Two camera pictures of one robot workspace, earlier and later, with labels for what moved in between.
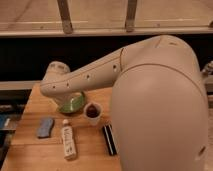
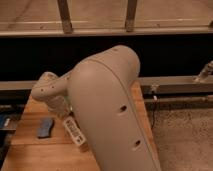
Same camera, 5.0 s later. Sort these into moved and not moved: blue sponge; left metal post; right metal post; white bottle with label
Moved: white bottle with label
Not moved: blue sponge; right metal post; left metal post
